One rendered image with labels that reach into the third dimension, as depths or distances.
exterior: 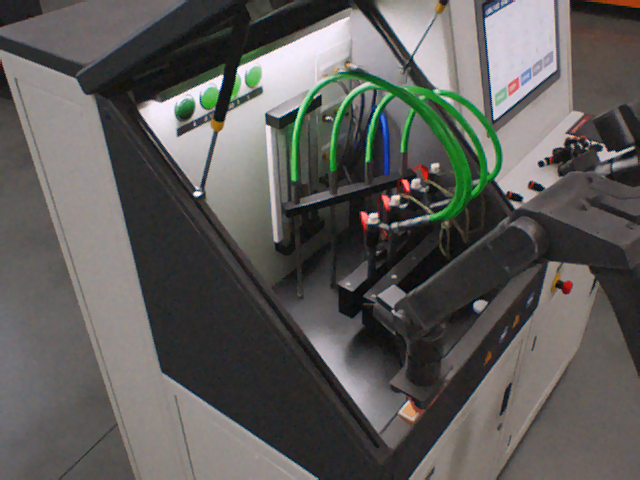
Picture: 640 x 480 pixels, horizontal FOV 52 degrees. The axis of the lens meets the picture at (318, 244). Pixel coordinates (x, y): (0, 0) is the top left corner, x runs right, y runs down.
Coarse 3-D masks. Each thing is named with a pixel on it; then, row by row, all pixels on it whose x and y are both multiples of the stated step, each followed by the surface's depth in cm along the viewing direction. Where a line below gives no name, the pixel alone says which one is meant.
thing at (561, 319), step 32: (384, 0) 145; (416, 0) 140; (416, 32) 144; (448, 32) 142; (416, 64) 148; (448, 64) 143; (480, 96) 156; (544, 96) 185; (480, 128) 159; (512, 128) 172; (544, 128) 189; (512, 160) 177; (544, 288) 158; (576, 288) 195; (544, 320) 173; (576, 320) 217; (544, 352) 191; (544, 384) 212; (512, 416) 186; (512, 448) 207
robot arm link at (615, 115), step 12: (612, 108) 100; (624, 108) 97; (636, 108) 97; (600, 120) 99; (612, 120) 98; (624, 120) 98; (636, 120) 97; (600, 132) 101; (612, 132) 99; (624, 132) 98; (636, 132) 97; (612, 144) 100; (624, 144) 98
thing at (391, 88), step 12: (336, 72) 118; (348, 72) 116; (360, 72) 114; (324, 84) 120; (384, 84) 112; (312, 96) 124; (408, 96) 110; (300, 108) 127; (420, 108) 110; (300, 120) 129; (432, 120) 110; (300, 132) 131; (444, 144) 110; (456, 156) 110; (456, 168) 111; (456, 180) 112; (456, 192) 113; (456, 204) 115; (432, 216) 120; (444, 216) 118
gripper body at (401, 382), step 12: (408, 360) 105; (444, 360) 111; (408, 372) 106; (420, 372) 104; (432, 372) 105; (444, 372) 108; (396, 384) 107; (408, 384) 107; (420, 384) 106; (432, 384) 106; (408, 396) 105; (420, 396) 105
